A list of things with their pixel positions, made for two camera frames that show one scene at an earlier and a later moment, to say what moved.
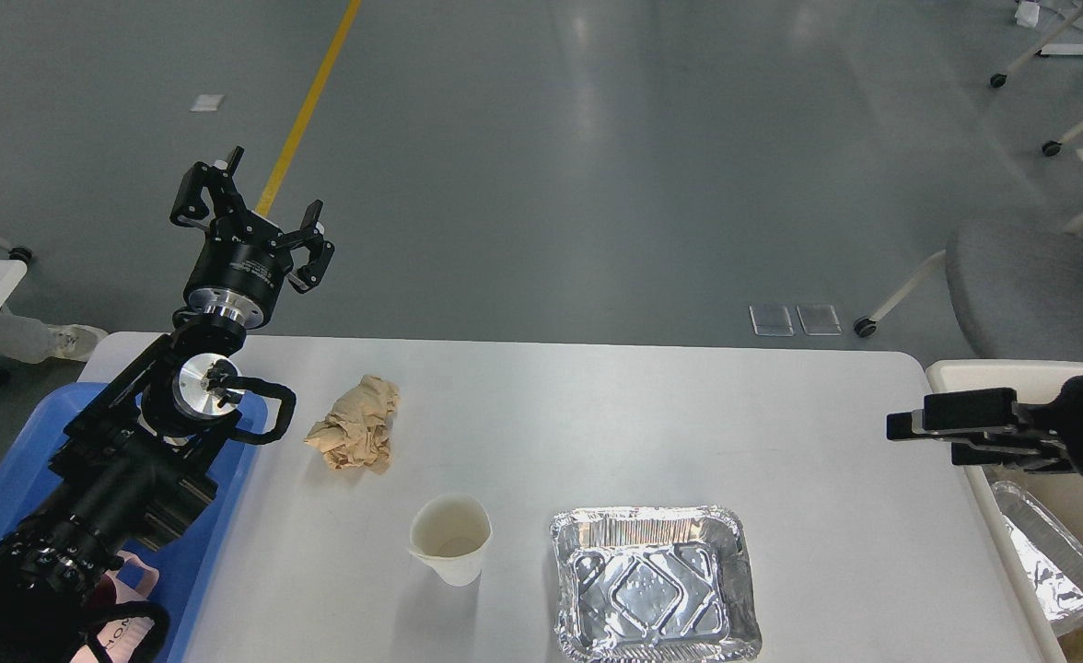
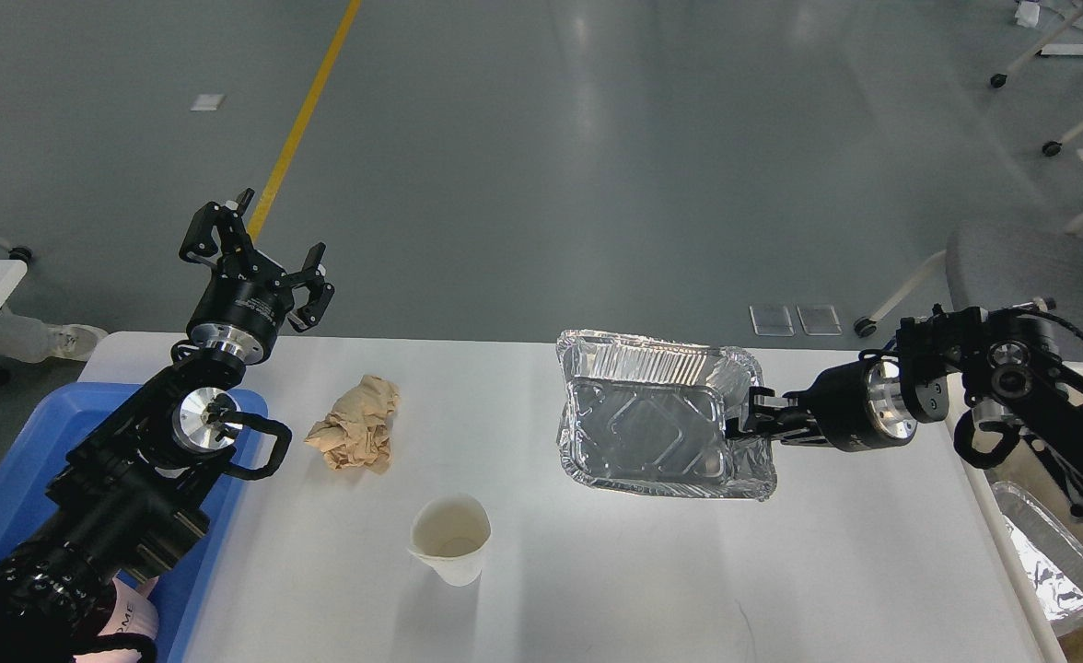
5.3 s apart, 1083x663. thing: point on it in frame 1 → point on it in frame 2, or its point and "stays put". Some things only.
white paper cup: [451, 532] stays put
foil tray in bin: [1070, 585] stays put
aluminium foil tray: [654, 584] → [647, 416]
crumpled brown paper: [355, 432] stays put
